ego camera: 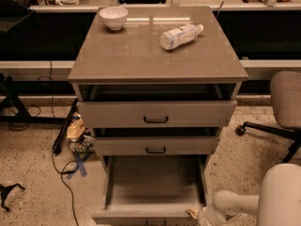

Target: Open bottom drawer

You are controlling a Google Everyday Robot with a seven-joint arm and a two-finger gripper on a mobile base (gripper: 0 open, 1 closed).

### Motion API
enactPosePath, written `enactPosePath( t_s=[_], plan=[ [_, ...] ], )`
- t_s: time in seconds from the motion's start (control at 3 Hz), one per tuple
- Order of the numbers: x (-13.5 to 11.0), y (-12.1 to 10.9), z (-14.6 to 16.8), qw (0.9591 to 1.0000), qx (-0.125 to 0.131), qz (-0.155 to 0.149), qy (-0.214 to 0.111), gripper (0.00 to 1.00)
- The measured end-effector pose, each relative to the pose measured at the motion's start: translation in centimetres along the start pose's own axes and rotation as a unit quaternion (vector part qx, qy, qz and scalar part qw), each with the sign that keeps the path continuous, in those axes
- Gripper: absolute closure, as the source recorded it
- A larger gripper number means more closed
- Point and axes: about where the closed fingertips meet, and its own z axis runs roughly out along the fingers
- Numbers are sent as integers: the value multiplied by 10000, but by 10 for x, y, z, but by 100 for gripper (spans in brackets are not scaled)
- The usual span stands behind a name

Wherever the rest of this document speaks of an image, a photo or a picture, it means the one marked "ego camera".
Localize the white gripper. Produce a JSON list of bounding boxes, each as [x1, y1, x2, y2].
[[185, 204, 247, 226]]

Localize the grey drawer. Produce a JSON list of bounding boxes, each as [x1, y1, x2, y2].
[[77, 101, 237, 128], [92, 136, 219, 155], [91, 155, 207, 226]]

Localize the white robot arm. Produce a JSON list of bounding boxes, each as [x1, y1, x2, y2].
[[185, 163, 301, 226]]

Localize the grey drawer cabinet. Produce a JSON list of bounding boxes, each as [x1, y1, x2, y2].
[[68, 6, 249, 183]]

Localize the blue tape cross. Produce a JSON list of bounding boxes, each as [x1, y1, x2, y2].
[[66, 152, 92, 179]]

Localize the snack bags on floor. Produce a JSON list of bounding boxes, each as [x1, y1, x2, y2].
[[66, 112, 93, 153]]

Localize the black power strip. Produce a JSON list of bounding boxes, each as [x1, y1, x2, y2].
[[52, 99, 77, 154]]

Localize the grey office chair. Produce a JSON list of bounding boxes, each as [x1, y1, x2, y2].
[[235, 71, 301, 163]]

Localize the white plastic bottle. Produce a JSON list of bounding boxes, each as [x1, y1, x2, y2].
[[160, 24, 204, 51]]

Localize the white ceramic bowl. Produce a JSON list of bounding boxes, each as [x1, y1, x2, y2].
[[99, 7, 128, 30]]

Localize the black table leg stand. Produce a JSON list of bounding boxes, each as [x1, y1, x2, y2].
[[0, 73, 66, 124]]

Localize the black floor cable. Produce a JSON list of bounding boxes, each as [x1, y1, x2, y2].
[[37, 59, 80, 226]]

